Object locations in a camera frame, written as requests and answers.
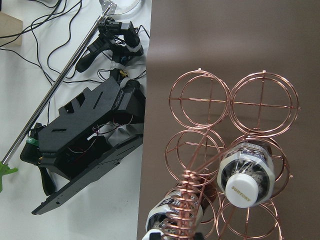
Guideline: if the copper wire bottle basket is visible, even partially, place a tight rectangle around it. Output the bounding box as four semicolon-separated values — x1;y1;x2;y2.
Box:
164;69;300;240

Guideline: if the tea bottle front left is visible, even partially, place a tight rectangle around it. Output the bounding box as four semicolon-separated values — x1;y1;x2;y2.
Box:
143;183;217;240

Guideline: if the tea bottle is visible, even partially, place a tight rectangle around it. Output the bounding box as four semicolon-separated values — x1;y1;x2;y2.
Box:
143;183;217;240
217;140;276;208

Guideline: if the tea bottle front right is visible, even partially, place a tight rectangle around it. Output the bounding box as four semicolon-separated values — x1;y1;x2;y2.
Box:
217;140;276;208

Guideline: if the black plastic device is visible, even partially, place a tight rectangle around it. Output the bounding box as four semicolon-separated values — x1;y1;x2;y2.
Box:
20;77;146;215

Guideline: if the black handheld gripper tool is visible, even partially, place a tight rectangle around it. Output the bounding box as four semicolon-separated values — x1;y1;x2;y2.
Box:
75;17;144;73

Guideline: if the chrome rod green tip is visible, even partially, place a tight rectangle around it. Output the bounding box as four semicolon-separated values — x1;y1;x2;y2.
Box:
0;4;112;193

